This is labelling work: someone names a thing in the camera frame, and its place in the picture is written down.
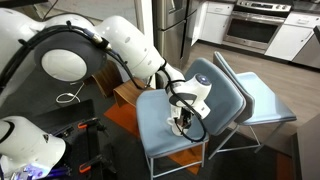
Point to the white cup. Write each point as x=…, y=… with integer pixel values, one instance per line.
x=172, y=128

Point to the black robot cart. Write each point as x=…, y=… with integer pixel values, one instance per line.
x=66, y=113

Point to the bent plywood stool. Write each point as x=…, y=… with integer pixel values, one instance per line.
x=128, y=93
x=106, y=78

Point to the narrow white kitchen cabinet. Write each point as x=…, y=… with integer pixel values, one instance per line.
x=216, y=26

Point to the wide white kitchen cabinet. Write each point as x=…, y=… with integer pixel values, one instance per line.
x=286, y=40

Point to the stainless steel oven range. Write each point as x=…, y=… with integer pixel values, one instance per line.
x=253, y=30

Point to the grey counter block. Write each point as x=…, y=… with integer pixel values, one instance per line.
x=308, y=150

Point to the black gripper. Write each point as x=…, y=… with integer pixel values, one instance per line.
x=185, y=118

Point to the stainless steel fridge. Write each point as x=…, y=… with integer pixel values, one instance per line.
x=170, y=40

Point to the blue padded metal-frame chair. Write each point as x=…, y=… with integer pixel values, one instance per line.
x=263, y=100
x=156, y=126

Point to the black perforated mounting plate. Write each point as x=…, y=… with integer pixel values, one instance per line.
x=76, y=146

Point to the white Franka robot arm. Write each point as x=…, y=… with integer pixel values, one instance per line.
x=126, y=40

